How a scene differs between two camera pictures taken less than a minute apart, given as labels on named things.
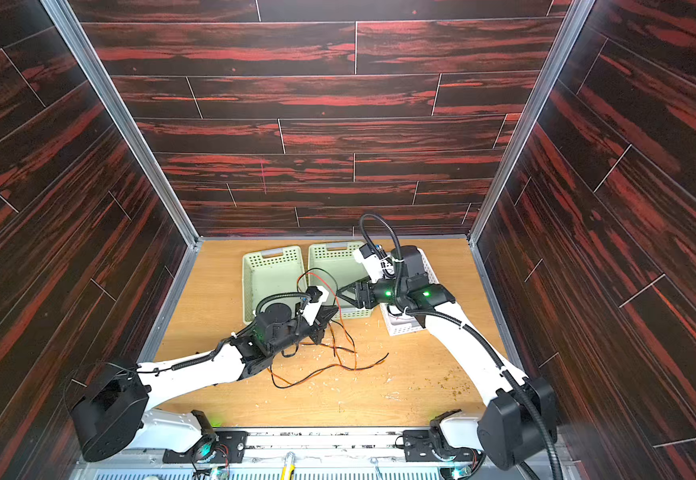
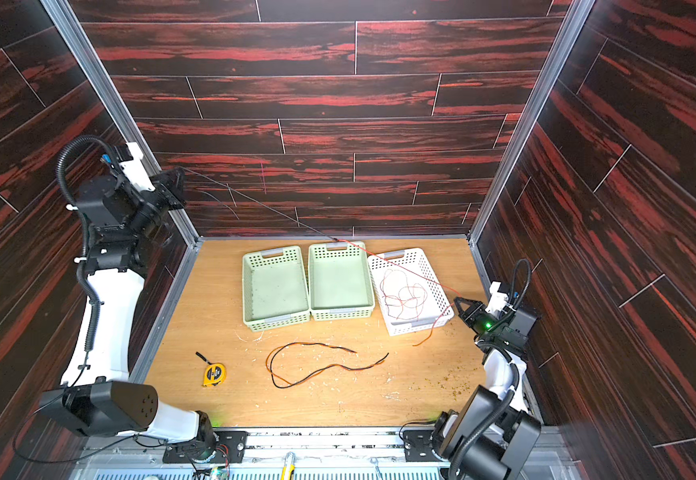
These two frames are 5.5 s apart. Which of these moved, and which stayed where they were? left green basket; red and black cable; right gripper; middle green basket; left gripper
Moved: red and black cable; right gripper; left gripper
Stayed: middle green basket; left green basket
